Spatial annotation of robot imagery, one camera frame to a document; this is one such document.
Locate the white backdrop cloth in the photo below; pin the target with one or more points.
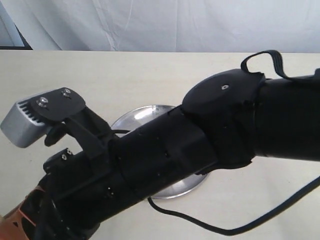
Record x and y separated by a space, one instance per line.
290 26

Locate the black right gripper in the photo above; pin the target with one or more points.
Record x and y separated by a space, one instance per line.
74 197

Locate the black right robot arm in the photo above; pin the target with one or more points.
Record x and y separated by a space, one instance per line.
222 123

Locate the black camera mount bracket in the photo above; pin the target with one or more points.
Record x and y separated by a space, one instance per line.
69 115

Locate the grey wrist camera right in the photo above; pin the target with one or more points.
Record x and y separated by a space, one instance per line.
20 126

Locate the round metal plate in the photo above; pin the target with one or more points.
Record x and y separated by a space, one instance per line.
142 115

